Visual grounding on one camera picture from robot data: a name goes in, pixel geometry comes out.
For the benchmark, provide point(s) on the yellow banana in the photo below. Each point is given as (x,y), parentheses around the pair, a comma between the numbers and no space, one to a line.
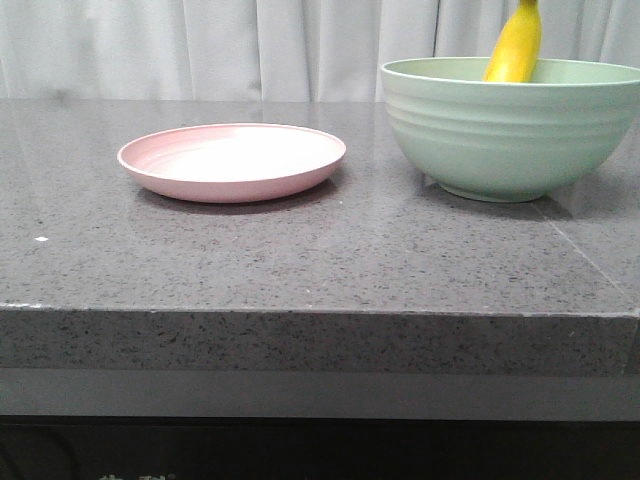
(516,50)

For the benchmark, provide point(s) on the green bowl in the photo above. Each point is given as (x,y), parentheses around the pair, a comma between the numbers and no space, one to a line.
(508,142)

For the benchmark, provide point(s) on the pink plate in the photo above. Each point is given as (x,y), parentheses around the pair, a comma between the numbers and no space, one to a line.
(233,162)

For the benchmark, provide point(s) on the white curtain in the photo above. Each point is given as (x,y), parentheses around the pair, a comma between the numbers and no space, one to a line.
(308,51)

